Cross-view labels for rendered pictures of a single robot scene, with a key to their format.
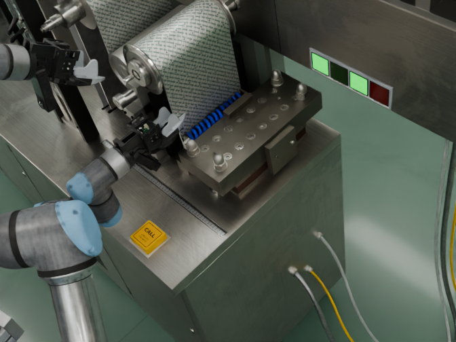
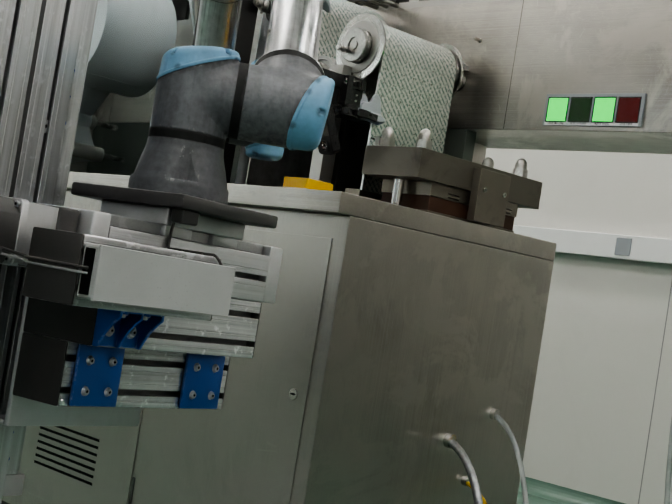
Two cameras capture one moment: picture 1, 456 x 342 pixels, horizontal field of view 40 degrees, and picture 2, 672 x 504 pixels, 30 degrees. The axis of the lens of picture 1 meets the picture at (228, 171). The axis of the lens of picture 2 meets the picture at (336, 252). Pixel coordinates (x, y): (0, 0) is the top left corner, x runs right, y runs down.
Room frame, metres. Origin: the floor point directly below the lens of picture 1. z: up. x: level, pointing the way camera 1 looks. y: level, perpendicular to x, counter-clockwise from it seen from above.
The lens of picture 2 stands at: (-1.40, 0.60, 0.71)
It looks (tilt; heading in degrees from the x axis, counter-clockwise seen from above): 2 degrees up; 350
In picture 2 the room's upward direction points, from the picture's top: 9 degrees clockwise
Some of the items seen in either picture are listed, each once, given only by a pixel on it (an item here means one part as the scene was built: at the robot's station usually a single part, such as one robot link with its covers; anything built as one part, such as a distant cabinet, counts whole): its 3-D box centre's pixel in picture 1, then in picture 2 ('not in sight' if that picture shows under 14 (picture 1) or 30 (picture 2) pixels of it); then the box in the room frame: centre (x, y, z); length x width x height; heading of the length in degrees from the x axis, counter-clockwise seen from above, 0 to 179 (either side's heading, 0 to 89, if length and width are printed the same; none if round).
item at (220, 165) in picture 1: (219, 161); (424, 139); (1.06, 0.02, 1.05); 0.04 x 0.04 x 0.04
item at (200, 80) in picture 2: not in sight; (199, 91); (0.50, 0.51, 0.98); 0.13 x 0.12 x 0.14; 85
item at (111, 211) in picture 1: (98, 206); (259, 130); (1.05, 0.35, 1.01); 0.11 x 0.08 x 0.11; 85
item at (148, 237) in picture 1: (148, 237); (307, 186); (0.99, 0.25, 0.91); 0.07 x 0.07 x 0.02; 33
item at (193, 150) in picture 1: (191, 146); (387, 137); (1.14, 0.08, 1.05); 0.04 x 0.04 x 0.04
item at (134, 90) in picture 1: (144, 125); (322, 133); (1.26, 0.19, 1.05); 0.06 x 0.05 x 0.31; 123
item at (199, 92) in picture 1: (205, 90); (410, 122); (1.27, 0.00, 1.11); 0.23 x 0.01 x 0.18; 123
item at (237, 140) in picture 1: (252, 129); (454, 178); (1.19, -0.09, 1.00); 0.40 x 0.16 x 0.06; 123
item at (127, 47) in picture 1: (142, 69); (360, 47); (1.25, 0.14, 1.25); 0.15 x 0.01 x 0.15; 33
